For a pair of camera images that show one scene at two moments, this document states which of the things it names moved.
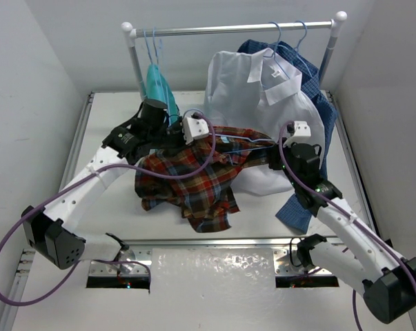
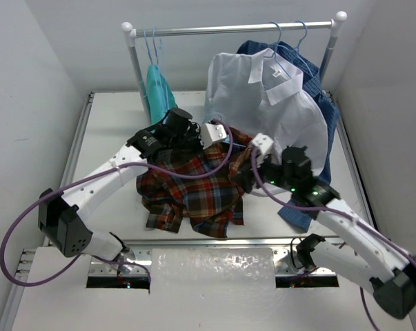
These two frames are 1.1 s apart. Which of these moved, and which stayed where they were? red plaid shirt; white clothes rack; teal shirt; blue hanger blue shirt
Moved: red plaid shirt
Stayed: blue hanger blue shirt; teal shirt; white clothes rack
